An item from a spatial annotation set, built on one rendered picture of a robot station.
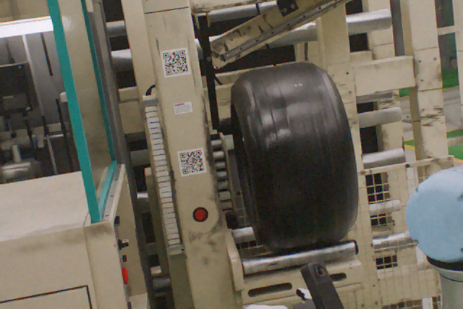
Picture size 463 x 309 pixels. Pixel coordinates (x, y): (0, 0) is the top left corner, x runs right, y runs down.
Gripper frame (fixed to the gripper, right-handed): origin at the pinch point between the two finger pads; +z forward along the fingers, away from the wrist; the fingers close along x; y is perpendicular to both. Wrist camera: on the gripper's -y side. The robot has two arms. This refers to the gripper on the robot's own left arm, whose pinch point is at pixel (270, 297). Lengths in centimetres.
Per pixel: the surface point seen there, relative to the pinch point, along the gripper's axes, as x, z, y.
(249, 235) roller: 58, 67, 8
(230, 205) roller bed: 66, 86, 2
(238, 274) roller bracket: 33, 46, 12
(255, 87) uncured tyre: 40, 44, -40
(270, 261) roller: 43, 43, 10
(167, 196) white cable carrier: 24, 66, -10
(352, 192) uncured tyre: 54, 22, -11
